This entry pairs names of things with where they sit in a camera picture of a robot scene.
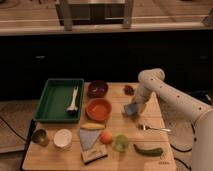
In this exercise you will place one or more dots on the green plastic cup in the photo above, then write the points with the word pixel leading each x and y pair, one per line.
pixel 121 143

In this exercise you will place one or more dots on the green chili pepper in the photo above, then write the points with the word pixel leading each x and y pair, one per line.
pixel 156 152

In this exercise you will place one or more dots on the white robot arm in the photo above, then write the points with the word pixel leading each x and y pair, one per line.
pixel 199 113

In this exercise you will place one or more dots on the grey-blue triangular cloth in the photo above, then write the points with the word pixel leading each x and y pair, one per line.
pixel 88 138

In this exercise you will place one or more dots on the orange bowl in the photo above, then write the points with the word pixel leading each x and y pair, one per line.
pixel 98 109

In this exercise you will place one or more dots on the green plastic tray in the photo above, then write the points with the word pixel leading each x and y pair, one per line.
pixel 56 98

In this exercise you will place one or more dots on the white dish brush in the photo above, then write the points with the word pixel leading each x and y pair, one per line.
pixel 73 107

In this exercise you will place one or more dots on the white frame stand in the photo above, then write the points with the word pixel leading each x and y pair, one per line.
pixel 94 12

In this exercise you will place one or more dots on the metal cup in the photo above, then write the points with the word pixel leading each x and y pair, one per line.
pixel 40 137

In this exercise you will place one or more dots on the wooden block brush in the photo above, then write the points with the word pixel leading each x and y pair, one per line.
pixel 94 154

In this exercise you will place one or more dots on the dried red berries pile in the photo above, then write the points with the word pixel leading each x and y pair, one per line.
pixel 129 90

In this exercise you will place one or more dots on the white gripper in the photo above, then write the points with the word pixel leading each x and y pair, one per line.
pixel 141 96

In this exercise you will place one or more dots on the metal fork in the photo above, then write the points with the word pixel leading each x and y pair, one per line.
pixel 146 127

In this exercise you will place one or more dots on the dark purple bowl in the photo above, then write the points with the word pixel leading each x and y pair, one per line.
pixel 97 89

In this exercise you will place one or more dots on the orange peach fruit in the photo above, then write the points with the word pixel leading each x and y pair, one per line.
pixel 106 137

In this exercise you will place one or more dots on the blue sponge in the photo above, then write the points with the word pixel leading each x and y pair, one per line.
pixel 131 109

